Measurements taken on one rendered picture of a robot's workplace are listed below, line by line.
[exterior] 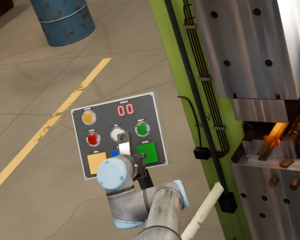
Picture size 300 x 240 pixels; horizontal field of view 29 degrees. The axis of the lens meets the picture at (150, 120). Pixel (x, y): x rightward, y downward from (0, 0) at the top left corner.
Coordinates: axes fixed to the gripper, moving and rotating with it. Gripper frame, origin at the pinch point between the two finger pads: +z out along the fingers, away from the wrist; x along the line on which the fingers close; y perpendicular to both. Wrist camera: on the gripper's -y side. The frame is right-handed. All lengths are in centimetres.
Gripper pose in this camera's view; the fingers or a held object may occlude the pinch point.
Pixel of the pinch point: (139, 154)
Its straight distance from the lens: 210.6
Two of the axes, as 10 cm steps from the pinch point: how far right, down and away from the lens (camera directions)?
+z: 2.4, -0.5, 9.7
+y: 2.0, 9.8, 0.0
